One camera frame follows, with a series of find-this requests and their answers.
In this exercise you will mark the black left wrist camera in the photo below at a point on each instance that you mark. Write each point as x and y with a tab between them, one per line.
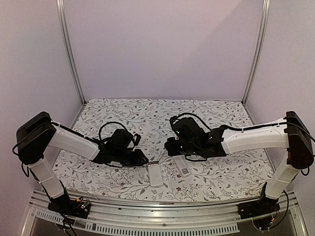
136	140

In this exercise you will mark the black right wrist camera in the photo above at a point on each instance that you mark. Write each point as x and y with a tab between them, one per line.
173	122

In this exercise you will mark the aluminium front rail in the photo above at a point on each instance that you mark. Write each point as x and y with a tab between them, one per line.
121	217

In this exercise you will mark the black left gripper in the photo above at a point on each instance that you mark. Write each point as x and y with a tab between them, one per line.
137	161

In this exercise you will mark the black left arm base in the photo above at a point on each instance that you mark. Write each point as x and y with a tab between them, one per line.
66	206

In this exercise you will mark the white remote control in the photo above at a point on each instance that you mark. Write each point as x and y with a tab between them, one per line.
155	176

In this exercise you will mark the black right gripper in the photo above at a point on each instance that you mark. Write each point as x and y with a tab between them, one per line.
172	151

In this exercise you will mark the white remote with QR label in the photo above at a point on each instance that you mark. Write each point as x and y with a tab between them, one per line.
182	167

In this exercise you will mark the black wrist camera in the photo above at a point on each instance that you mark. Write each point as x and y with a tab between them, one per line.
173	122
136	140

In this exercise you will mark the aluminium frame post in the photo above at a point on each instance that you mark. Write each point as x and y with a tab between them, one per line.
69	51
257	52

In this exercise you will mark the aluminium back right frame post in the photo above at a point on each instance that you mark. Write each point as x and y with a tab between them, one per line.
257	52

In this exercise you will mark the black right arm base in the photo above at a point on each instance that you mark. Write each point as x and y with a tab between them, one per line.
262	206

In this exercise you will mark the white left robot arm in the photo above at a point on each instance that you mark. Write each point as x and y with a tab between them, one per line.
41	132

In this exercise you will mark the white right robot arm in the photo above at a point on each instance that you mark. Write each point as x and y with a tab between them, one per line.
288	133

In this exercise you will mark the aluminium back left frame post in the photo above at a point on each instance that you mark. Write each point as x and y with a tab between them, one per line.
69	51

